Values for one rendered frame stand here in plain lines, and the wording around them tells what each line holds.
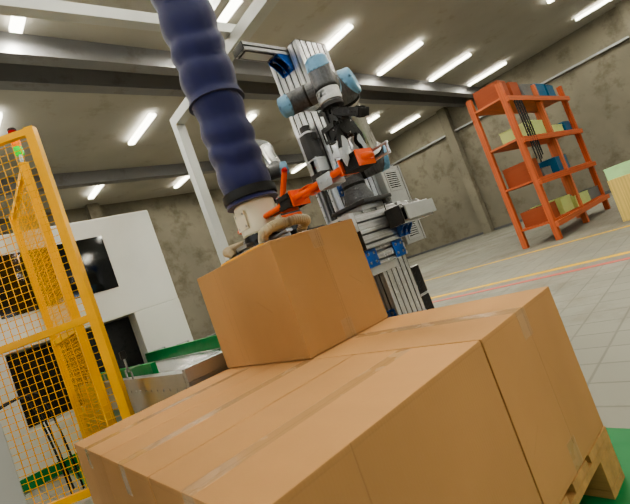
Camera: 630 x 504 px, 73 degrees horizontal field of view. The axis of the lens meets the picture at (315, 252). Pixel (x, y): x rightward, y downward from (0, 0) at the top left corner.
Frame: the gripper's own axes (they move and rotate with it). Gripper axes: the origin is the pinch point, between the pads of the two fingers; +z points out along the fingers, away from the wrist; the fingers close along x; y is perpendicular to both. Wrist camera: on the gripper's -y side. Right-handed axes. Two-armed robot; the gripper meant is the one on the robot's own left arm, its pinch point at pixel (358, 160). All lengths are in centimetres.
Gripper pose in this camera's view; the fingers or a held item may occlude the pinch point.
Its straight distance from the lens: 134.3
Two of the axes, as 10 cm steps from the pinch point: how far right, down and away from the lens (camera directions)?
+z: 3.5, 9.4, -0.4
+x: -7.2, 2.4, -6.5
